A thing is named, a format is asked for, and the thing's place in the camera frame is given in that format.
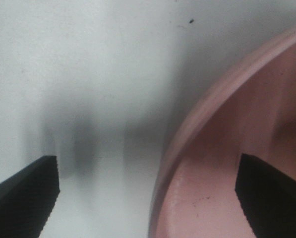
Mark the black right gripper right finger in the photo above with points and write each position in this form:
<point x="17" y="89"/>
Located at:
<point x="267" y="197"/>

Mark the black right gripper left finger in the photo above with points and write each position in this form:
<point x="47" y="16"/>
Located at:
<point x="27" y="199"/>

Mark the pink round plate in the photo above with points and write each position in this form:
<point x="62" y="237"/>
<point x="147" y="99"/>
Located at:
<point x="250" y="110"/>

